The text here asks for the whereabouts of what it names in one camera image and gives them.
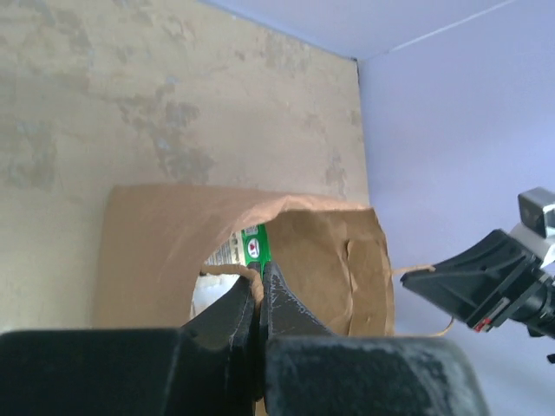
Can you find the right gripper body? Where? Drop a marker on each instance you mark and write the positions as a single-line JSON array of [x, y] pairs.
[[537, 303]]

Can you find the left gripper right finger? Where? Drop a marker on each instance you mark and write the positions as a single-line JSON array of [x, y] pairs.
[[309, 370]]

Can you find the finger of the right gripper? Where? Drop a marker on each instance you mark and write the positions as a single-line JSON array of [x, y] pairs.
[[481, 286]]

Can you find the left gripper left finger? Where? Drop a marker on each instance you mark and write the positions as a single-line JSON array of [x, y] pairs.
[[205, 367]]

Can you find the brown paper bag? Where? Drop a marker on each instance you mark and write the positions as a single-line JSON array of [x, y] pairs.
[[155, 238]]

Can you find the green white snack packet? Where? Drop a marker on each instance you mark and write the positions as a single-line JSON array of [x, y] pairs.
[[251, 245]]

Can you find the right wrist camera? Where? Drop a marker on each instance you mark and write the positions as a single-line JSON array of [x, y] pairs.
[[536, 227]]

